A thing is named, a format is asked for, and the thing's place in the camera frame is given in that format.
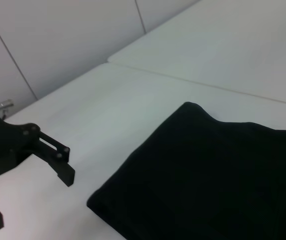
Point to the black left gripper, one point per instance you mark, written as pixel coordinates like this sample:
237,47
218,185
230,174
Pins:
3,147

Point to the black t-shirt with FREE print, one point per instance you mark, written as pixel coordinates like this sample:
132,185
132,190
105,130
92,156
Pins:
208,180

